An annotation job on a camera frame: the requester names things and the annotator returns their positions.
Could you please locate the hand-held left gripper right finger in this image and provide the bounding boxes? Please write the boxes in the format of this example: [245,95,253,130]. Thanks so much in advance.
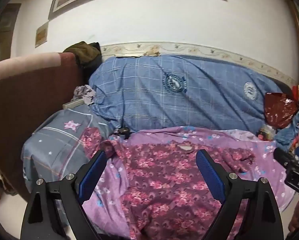
[196,149,285,240]

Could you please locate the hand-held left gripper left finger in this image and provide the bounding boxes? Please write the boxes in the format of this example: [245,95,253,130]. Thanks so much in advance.
[21,150,107,240]

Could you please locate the maroon pink floral shirt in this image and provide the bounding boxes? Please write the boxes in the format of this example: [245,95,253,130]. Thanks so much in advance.
[82,127,256,240]

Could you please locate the person's right forearm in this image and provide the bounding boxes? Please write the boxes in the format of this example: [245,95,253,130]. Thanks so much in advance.
[288,196,299,233]

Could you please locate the blue crumpled cloth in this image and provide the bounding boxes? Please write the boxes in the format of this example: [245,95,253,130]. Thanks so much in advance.
[274,108,299,153]

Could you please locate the purple floral blanket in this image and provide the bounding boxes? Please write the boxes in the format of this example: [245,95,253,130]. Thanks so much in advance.
[81,126,297,240]

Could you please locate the dark red foil bag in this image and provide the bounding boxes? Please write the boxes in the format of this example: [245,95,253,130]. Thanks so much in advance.
[264,92,299,130]

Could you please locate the grey star print pillow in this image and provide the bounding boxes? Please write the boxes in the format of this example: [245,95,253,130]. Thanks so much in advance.
[21,104,115,227]

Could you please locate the small black object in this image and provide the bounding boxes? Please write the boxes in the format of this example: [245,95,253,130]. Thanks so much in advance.
[114,127,131,140]

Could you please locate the white flat box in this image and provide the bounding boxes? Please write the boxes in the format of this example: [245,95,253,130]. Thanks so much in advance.
[62,98,86,109]

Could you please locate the grey crumpled cloth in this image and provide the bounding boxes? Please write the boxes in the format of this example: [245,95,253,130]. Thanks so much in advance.
[73,84,97,106]

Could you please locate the blue plaid quilt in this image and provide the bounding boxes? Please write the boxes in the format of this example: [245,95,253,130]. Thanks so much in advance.
[88,54,290,133]

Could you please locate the maroon headboard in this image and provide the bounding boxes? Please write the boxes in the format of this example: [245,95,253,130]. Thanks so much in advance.
[0,52,87,196]

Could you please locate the olive green cloth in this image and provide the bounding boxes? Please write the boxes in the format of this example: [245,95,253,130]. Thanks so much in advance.
[63,41,103,73]

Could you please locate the brown door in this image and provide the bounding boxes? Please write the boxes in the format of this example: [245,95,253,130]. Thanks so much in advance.
[0,3,22,66]

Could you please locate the small wall picture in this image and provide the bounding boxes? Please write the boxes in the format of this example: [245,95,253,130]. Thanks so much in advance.
[35,22,49,48]

